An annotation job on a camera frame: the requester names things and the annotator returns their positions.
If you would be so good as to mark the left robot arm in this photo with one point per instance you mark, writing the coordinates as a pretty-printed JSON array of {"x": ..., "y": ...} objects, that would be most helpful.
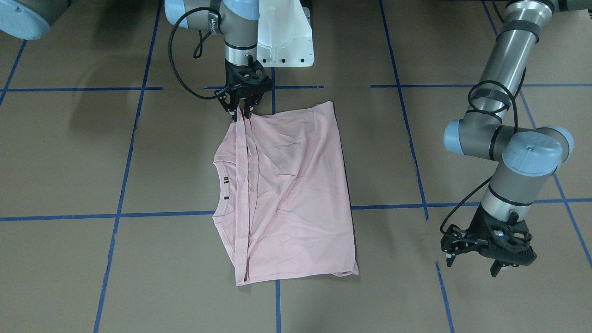
[{"x": 489, "y": 129}]

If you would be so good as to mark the white mounting column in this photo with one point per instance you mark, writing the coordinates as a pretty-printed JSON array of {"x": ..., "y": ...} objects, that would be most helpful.
[{"x": 285, "y": 35}]

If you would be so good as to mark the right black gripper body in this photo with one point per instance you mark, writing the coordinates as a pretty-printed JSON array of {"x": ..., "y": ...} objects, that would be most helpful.
[{"x": 232, "y": 77}]

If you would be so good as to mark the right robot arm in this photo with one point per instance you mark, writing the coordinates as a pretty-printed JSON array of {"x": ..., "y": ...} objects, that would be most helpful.
[{"x": 236, "y": 20}]

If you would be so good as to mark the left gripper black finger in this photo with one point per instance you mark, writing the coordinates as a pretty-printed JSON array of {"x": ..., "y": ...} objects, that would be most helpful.
[{"x": 495, "y": 268}]

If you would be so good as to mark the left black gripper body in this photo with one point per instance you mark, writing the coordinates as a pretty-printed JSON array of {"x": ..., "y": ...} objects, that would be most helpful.
[{"x": 479, "y": 228}]

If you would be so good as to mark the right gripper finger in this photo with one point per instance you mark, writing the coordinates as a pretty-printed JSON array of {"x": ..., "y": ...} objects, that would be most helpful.
[{"x": 248, "y": 108}]

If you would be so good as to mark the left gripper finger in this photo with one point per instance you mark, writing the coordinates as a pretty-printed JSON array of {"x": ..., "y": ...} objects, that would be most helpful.
[{"x": 450, "y": 258}]

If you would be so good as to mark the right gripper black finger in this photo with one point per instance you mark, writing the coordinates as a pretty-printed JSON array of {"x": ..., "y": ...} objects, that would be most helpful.
[{"x": 236, "y": 114}]

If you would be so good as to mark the pink Snoopy t-shirt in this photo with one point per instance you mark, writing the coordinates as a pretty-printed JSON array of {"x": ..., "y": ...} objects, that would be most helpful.
[{"x": 284, "y": 209}]

